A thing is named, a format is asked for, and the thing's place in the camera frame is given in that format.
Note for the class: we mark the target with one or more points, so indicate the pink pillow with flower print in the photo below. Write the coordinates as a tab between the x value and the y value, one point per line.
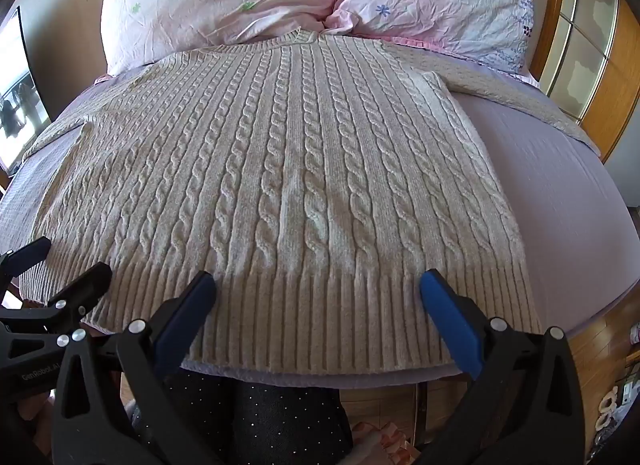
440	0

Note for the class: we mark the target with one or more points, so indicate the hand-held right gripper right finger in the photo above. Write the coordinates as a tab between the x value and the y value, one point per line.
450	319

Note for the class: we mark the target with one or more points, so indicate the person's legs in dotted pants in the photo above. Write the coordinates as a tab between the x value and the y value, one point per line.
260	420

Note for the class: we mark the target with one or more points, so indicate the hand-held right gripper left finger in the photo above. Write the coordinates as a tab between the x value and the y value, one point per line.
189	306

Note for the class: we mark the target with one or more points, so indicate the wooden headboard with glass panels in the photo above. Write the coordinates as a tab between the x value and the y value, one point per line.
585	45

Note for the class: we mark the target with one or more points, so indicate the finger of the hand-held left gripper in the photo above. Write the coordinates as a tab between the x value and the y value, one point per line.
31	254
82	285

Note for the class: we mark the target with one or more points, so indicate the pink pillow with tree print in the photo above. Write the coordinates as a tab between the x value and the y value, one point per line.
210	0

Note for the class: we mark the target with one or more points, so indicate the white plastic item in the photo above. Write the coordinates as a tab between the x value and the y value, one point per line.
612	410

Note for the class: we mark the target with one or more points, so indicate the pink patterned slipper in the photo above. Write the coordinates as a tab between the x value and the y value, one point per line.
380	440

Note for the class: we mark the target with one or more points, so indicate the bed with purple sheet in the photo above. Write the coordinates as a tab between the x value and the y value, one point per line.
550	205

